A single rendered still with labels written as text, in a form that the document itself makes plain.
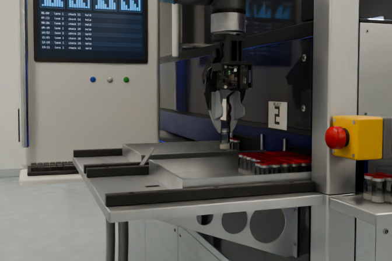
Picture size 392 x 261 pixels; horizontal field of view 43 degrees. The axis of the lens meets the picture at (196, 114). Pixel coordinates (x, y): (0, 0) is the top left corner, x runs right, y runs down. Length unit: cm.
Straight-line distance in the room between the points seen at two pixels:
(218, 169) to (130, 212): 41
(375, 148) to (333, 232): 19
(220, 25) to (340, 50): 26
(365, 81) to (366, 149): 16
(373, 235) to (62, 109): 116
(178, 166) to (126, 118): 70
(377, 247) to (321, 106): 30
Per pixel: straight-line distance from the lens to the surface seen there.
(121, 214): 83
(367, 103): 98
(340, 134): 86
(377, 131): 88
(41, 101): 179
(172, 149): 151
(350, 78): 96
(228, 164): 120
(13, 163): 641
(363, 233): 102
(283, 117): 107
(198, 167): 117
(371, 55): 99
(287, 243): 107
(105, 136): 182
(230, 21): 105
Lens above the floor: 108
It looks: 3 degrees down
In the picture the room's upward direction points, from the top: straight up
